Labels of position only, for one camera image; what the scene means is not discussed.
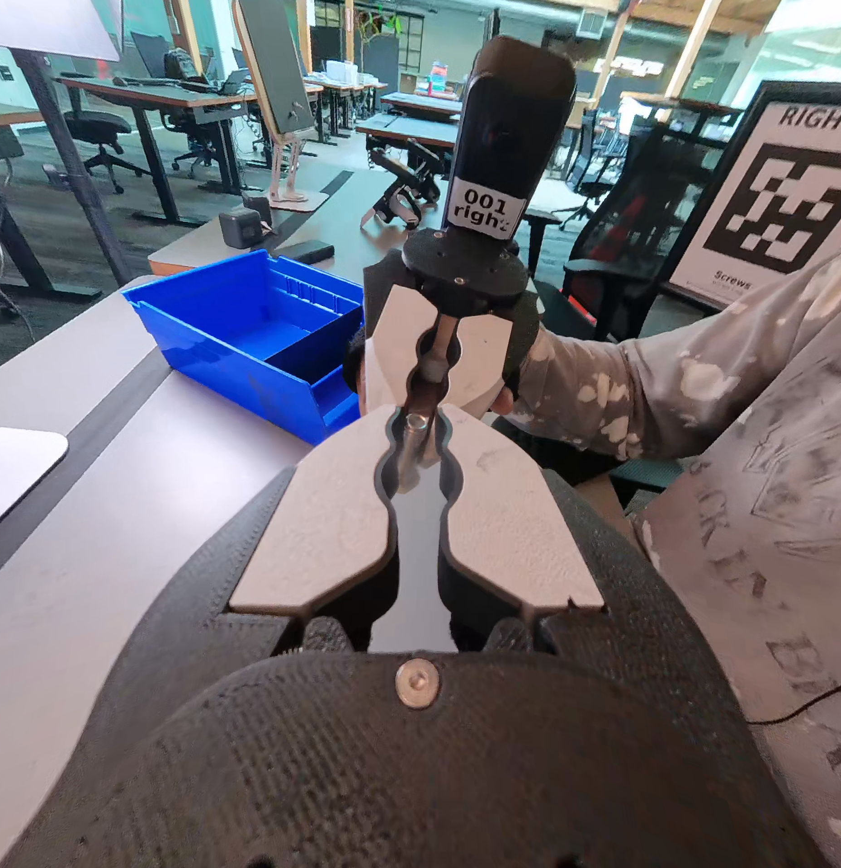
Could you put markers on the black mesh office chair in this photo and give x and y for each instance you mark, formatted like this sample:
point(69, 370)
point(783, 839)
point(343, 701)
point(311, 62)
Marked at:
point(631, 224)

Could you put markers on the person's grey printed shirt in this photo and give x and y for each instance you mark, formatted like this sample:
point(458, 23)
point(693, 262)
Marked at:
point(766, 576)

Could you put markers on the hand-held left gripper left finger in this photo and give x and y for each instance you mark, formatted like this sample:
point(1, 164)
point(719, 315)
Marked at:
point(319, 522)

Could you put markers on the black swivel office chair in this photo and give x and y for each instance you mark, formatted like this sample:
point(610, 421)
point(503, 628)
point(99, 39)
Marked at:
point(98, 135)

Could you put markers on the person's right hand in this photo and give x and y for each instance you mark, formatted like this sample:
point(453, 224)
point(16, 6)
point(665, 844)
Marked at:
point(505, 401)

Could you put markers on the small black cube camera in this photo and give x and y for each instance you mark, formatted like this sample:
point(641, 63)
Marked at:
point(241, 227)

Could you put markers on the wooden office desk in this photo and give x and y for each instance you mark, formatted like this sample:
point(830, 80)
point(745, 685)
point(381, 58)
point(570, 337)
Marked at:
point(156, 95)

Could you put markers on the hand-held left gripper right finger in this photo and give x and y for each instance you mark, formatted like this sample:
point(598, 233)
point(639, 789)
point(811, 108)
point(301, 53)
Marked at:
point(515, 522)

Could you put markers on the framed black-and-white marker sign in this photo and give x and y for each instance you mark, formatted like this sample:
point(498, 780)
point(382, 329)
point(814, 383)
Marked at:
point(773, 196)

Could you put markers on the black panel on wooden stand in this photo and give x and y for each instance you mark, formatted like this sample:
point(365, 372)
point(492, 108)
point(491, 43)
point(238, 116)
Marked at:
point(278, 68)

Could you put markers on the flat black box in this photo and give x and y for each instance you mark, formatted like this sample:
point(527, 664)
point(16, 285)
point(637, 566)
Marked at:
point(306, 251)

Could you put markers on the white light panel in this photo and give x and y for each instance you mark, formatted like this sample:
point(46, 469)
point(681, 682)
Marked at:
point(47, 27)

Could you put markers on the black backpack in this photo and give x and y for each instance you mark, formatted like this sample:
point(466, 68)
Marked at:
point(183, 66)

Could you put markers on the blue plastic bin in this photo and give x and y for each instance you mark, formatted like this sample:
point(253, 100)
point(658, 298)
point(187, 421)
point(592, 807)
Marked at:
point(244, 332)

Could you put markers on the spare hand-held gripper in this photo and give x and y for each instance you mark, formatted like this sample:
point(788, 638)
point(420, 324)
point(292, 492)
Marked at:
point(403, 183)

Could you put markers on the white stand base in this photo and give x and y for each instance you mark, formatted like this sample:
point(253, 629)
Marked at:
point(17, 468)

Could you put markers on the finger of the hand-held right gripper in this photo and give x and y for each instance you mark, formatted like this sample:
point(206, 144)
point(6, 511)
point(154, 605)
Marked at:
point(393, 346)
point(485, 359)

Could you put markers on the silver metal nut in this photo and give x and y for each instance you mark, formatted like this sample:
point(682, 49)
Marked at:
point(434, 370)

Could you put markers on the silver hex bolt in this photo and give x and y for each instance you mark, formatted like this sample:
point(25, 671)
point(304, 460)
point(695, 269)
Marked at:
point(414, 451)

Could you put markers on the black light stand pole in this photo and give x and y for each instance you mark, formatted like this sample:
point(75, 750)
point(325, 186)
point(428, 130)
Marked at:
point(68, 163)

